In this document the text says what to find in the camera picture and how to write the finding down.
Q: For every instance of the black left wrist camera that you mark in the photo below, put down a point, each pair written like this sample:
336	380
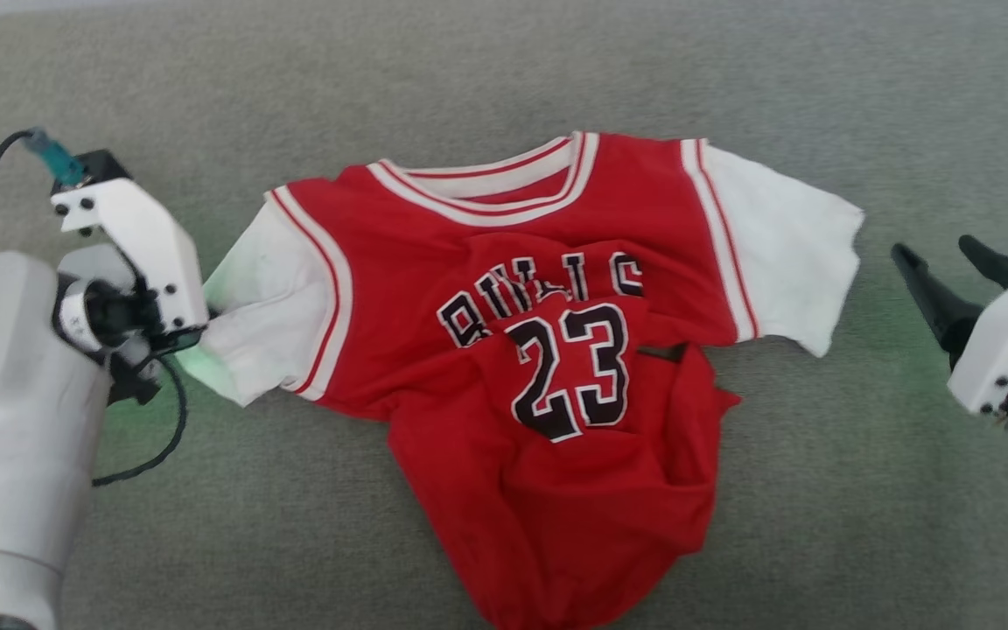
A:
101	166

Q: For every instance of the red Bulls basketball jersey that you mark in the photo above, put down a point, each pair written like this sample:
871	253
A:
556	490

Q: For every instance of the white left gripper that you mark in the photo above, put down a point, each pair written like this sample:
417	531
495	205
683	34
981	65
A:
154	254

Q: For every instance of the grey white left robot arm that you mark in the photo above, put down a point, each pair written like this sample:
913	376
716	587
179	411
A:
5	420

